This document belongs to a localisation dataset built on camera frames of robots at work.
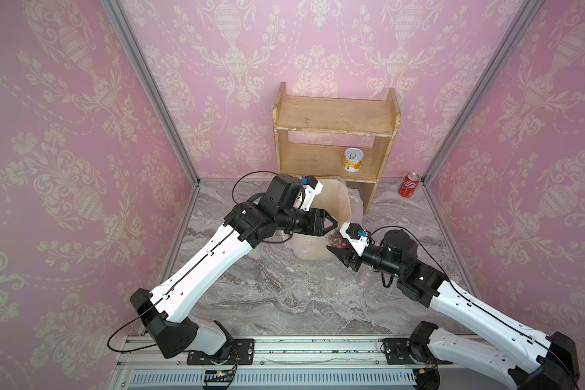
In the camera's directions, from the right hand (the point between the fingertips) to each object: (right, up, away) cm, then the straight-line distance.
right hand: (335, 238), depth 70 cm
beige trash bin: (+2, +12, +16) cm, 20 cm away
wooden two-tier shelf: (+6, +38, +36) cm, 53 cm away
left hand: (-2, +4, -6) cm, 7 cm away
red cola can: (+39, +18, +38) cm, 58 cm away
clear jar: (0, 0, -3) cm, 3 cm away
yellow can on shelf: (+10, +27, +22) cm, 36 cm away
